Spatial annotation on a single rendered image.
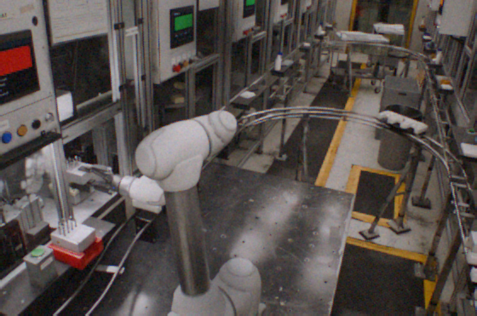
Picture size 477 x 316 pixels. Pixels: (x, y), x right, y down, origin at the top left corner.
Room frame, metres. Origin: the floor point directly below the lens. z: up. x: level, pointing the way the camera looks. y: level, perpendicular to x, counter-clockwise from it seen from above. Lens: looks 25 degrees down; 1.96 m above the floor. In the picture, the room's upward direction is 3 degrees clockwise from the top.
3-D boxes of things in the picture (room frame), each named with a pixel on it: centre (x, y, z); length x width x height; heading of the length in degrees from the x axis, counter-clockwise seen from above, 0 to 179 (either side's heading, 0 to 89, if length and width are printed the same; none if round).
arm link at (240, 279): (1.08, -0.03, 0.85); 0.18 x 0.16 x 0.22; 139
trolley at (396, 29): (7.60, -2.75, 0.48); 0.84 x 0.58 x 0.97; 168
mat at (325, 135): (5.72, -1.42, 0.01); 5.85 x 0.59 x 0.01; 160
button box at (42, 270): (1.00, 0.66, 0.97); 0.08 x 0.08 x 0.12; 70
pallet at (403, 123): (2.82, -1.25, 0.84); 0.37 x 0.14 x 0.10; 38
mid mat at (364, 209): (3.14, -1.31, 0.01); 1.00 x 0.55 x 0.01; 160
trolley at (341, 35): (6.54, -1.94, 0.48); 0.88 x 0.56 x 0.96; 88
